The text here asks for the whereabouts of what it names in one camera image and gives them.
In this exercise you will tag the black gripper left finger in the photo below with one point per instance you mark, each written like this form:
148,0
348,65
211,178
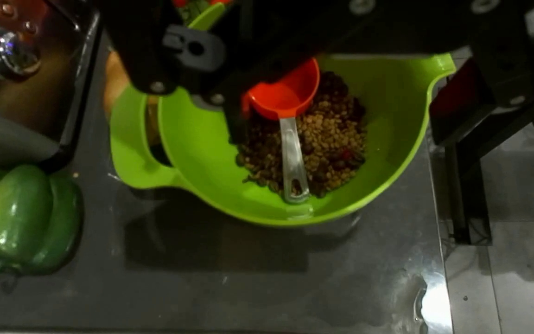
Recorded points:
181,46

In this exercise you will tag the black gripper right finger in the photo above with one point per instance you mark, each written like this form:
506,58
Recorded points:
491,85

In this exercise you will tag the green mixing bowl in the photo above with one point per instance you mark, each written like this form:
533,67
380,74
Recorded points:
205,154

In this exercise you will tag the orange measuring spoon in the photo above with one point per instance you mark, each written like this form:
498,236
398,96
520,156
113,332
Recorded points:
292,160

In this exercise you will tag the brown grain content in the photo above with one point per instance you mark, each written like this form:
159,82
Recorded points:
335,135

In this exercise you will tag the green bell pepper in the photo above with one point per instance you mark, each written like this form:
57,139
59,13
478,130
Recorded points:
27,215

